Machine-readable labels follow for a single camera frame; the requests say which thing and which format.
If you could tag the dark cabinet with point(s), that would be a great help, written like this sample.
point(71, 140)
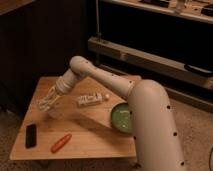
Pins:
point(35, 40)

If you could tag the wooden table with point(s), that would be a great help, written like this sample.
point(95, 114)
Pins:
point(90, 127)

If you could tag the wooden shelf unit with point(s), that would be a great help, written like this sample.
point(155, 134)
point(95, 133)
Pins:
point(148, 40)

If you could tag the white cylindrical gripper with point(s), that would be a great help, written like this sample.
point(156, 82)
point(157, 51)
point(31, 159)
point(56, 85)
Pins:
point(64, 84)

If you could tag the green bowl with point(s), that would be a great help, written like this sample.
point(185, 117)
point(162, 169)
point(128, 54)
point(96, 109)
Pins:
point(120, 118)

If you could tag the black rectangular remote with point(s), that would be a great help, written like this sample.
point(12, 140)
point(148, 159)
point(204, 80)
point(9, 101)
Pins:
point(31, 136)

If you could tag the orange carrot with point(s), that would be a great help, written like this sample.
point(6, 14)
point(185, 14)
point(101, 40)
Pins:
point(60, 143)

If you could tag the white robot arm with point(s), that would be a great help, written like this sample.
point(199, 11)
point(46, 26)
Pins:
point(156, 139)

